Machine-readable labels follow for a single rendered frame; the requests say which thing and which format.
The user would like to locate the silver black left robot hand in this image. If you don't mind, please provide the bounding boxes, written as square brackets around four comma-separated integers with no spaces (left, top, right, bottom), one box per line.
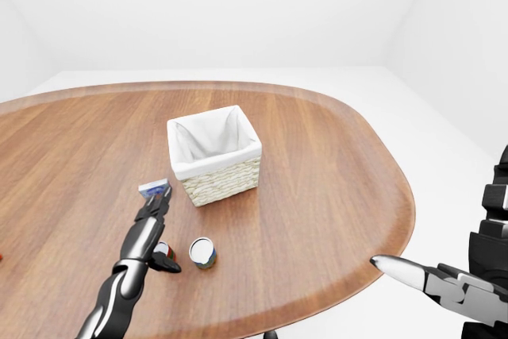
[117,184,183,275]

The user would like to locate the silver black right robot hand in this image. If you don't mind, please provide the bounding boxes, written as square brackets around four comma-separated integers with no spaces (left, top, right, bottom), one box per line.
[369,143,508,339]

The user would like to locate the wicker basket with white liner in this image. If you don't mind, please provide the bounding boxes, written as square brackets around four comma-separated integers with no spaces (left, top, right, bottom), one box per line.
[166,104,263,208]

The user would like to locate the red and green tin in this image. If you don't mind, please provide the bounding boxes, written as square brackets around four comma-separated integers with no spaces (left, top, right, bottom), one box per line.
[157,240,177,264]

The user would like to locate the blue printed food box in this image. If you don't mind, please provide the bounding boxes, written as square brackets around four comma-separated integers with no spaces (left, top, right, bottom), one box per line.
[137,179,172,199]

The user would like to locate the tin with white lid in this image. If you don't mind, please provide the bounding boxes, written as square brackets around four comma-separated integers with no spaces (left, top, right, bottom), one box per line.
[188,237,218,272]

